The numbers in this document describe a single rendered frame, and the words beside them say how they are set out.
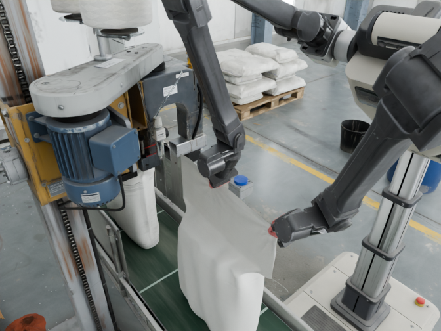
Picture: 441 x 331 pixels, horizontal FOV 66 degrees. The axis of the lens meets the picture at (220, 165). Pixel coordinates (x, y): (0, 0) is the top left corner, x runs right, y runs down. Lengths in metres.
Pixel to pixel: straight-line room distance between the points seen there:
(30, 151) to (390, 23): 0.95
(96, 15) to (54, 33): 3.02
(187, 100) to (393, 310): 1.36
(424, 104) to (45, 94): 0.70
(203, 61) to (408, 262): 2.08
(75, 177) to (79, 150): 0.08
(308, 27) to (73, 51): 3.21
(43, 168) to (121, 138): 0.34
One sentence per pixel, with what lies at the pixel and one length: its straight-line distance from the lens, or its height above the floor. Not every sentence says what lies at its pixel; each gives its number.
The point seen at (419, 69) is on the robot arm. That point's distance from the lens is 0.46.
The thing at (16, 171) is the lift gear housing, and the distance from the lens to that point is 1.13.
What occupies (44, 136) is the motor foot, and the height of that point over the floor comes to 1.25.
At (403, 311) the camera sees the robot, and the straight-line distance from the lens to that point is 1.93.
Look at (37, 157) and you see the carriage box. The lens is 1.09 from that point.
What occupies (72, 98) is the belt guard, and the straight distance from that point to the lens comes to 0.82.
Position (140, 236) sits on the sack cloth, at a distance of 1.79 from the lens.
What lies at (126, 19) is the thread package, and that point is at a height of 1.55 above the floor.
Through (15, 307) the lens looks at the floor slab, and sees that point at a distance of 2.33.
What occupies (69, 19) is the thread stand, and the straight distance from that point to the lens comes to 1.14.
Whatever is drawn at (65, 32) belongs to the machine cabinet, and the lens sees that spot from 3.90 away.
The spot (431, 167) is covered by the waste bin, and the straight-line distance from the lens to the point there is 3.11.
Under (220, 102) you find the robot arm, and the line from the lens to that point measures 0.86.
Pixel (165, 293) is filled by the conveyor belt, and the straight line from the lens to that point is 1.64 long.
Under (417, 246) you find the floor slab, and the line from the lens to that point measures 2.71.
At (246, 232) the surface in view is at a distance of 1.06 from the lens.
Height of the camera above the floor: 1.68
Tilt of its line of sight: 32 degrees down
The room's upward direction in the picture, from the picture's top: 1 degrees clockwise
